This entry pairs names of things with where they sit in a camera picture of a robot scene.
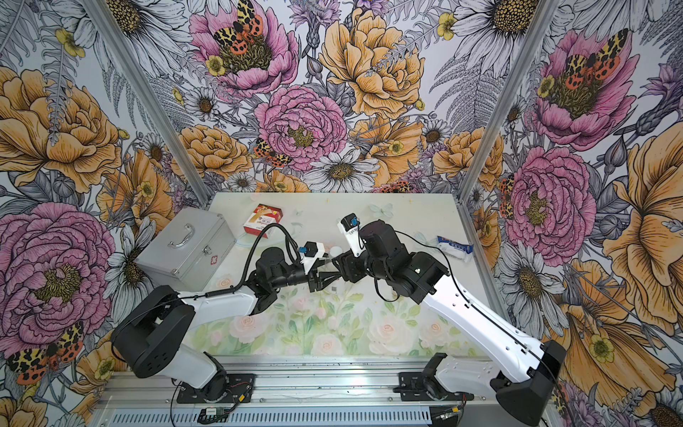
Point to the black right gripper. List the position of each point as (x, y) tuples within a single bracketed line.
[(346, 264)]

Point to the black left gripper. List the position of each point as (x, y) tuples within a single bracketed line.
[(311, 274)]

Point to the clear bottle white label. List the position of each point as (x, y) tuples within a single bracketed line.
[(332, 265)]

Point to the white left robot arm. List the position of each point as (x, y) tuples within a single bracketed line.
[(150, 339)]

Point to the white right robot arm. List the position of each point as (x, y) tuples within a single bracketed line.
[(527, 370)]

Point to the blue white bandage packet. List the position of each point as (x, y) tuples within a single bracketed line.
[(455, 249)]

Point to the red cigarette box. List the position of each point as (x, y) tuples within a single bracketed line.
[(261, 217)]

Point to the silver metal case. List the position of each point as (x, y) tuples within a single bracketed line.
[(188, 251)]

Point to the small green circuit board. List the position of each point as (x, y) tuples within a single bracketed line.
[(210, 415)]

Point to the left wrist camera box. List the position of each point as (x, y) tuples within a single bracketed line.
[(311, 252)]

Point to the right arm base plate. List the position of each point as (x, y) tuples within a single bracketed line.
[(412, 386)]

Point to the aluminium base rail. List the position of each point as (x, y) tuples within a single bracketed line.
[(304, 391)]

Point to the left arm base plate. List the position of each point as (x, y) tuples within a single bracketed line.
[(235, 389)]

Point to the right aluminium corner post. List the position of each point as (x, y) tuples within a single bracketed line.
[(532, 43)]

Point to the aluminium corner post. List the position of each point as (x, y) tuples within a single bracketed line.
[(115, 40), (532, 43)]

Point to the left aluminium corner post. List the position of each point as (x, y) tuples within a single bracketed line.
[(115, 40)]

